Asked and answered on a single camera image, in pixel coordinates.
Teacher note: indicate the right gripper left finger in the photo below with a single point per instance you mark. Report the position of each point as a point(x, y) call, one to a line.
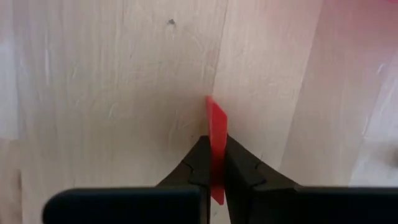
point(196, 168)

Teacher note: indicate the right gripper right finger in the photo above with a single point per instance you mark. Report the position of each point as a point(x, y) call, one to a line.
point(242, 174)

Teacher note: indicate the red eraser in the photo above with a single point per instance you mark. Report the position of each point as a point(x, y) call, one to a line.
point(217, 124)

